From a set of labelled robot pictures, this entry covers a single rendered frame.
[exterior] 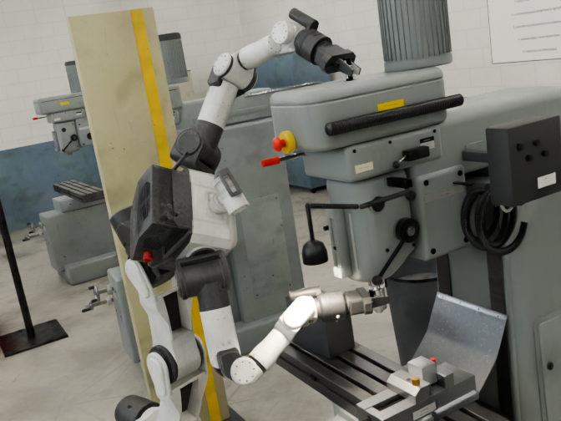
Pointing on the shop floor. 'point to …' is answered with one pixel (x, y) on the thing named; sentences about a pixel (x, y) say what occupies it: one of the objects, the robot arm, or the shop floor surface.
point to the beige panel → (133, 146)
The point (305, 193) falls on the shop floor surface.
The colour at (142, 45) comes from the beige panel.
